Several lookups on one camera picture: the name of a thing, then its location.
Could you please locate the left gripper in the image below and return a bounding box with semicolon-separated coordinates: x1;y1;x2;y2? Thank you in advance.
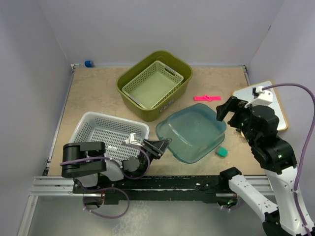
137;138;171;178

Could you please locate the white perforated basket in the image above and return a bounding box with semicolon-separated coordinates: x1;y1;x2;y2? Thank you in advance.
69;112;150;162

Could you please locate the teal translucent tub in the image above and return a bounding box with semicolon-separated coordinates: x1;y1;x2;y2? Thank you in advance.
156;103;226;164

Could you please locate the pale green perforated basket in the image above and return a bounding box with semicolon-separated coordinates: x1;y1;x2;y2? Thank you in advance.
122;60;184;109

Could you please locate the olive green tub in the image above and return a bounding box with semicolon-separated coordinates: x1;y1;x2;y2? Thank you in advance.
116;51;193;121

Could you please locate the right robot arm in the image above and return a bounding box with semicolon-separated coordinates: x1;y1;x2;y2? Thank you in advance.
216;96;315;236

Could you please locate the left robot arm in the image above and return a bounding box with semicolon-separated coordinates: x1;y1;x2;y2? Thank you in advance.
60;133;172;193

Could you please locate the small whiteboard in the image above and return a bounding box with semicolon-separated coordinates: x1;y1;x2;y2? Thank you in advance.
232;80;288;131

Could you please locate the pink plastic strip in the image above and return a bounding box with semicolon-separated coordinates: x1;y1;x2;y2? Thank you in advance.
193;95;221;102

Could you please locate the green eraser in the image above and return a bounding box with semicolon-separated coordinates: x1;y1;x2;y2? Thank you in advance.
215;146;228;157

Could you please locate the blue bottle cap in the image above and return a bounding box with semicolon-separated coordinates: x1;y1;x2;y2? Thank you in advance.
84;60;95;68

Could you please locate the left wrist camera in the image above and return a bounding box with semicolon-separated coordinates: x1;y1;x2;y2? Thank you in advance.
123;133;142;146

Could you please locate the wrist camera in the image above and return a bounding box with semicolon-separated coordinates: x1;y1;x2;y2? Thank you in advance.
245;86;273;108
123;133;142;146

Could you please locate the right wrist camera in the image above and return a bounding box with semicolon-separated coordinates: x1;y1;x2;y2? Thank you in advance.
245;86;273;108

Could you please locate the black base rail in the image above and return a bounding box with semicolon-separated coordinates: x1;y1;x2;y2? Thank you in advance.
73;176;238;207

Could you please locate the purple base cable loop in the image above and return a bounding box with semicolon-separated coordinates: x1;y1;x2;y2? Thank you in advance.
82;187;131;219

